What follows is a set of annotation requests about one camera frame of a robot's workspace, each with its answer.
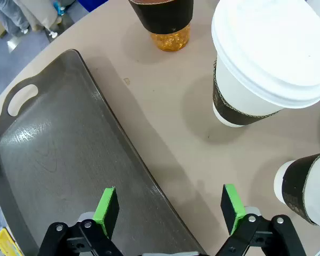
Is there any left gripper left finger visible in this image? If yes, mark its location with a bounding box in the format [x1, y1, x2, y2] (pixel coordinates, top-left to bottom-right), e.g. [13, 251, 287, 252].
[37, 186, 123, 256]

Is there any person in grey trousers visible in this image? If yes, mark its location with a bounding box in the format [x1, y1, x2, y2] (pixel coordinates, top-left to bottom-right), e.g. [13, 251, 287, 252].
[0, 0, 30, 35]

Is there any blue panel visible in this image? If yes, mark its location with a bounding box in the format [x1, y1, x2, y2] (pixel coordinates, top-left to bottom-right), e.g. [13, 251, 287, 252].
[77, 0, 109, 13]

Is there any dark grey plastic tray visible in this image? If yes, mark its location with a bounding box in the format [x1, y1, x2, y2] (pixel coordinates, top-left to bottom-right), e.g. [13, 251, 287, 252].
[0, 49, 206, 256]

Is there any person in beige coat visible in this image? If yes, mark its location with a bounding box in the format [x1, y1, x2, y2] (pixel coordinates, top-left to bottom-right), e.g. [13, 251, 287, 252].
[13, 0, 62, 30]

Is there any iced coffee cup dome lid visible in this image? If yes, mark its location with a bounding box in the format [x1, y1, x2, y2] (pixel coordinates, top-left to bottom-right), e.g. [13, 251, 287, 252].
[127, 0, 195, 52]

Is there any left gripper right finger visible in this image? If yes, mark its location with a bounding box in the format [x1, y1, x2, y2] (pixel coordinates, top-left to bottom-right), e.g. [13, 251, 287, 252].
[215, 183, 307, 256]

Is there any white paper cup black sleeve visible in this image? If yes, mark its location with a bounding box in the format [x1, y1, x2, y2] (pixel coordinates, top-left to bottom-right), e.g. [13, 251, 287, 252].
[211, 0, 320, 128]
[273, 151, 320, 233]

